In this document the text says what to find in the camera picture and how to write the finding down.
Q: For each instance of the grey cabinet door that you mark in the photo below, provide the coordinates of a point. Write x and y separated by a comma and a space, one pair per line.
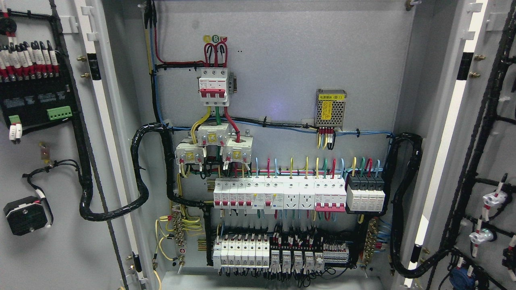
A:
108, 62
466, 274

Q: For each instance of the white current transformer block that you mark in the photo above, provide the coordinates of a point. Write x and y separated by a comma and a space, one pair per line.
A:
215, 140

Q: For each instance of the white breaker and socket row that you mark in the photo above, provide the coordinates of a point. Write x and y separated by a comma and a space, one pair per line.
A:
280, 193

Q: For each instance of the red three pole main breaker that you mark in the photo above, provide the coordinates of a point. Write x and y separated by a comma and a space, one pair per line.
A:
215, 86

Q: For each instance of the metal mesh power supply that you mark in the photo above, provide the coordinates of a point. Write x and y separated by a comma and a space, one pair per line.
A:
330, 107

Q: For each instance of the white lower breaker row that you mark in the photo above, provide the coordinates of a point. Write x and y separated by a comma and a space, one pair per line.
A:
241, 251

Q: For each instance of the black white surge protector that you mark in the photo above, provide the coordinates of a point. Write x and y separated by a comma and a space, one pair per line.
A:
365, 193

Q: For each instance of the black digital power meter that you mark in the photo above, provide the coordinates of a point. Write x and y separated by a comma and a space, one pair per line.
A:
36, 88

